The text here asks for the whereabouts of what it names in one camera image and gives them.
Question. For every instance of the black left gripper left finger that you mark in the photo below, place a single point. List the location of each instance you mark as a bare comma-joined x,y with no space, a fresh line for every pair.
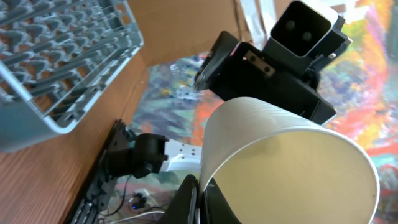
182,207

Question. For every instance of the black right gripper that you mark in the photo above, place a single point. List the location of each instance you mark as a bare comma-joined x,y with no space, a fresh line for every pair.
235,69

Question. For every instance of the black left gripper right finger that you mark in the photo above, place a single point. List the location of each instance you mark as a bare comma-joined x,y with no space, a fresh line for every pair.
214,207

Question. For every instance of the white paper cup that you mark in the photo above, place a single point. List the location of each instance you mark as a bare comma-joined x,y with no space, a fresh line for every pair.
273,166

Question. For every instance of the grey dish rack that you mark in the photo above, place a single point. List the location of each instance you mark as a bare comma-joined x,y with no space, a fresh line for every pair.
57,59

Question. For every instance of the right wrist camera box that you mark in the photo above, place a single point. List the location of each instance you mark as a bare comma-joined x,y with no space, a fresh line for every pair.
308,35

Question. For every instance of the black table clamp mount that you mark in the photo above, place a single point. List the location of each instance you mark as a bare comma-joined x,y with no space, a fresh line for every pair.
123,153

